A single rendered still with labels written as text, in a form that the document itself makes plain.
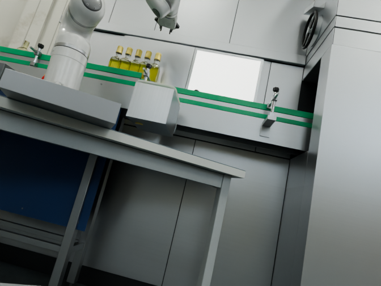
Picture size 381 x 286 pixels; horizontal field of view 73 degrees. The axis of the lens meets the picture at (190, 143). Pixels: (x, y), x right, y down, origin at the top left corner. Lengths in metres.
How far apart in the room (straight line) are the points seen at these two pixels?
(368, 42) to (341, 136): 0.48
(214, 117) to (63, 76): 0.71
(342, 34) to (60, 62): 1.22
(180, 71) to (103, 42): 0.57
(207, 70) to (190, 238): 0.99
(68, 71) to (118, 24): 0.98
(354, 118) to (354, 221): 0.43
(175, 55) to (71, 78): 0.84
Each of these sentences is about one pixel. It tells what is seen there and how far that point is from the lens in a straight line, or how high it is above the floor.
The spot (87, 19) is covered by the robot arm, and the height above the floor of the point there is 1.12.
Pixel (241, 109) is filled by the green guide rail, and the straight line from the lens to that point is 1.38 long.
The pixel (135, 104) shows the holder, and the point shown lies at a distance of 1.10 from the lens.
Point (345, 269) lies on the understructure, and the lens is 1.25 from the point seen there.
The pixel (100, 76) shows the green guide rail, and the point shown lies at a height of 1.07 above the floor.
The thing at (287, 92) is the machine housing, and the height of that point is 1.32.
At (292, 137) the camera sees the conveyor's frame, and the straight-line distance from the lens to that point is 1.37.
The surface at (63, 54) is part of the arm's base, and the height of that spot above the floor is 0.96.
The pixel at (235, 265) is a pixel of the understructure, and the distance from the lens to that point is 1.52.
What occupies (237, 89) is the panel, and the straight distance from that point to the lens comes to 1.60.
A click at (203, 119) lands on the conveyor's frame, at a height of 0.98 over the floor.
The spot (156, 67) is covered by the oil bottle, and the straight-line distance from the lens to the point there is 1.51.
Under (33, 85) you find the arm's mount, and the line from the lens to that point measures 0.86.
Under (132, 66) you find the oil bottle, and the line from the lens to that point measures 1.55.
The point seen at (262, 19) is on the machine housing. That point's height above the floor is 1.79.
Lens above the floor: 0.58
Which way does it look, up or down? 12 degrees up
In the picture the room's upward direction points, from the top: 13 degrees clockwise
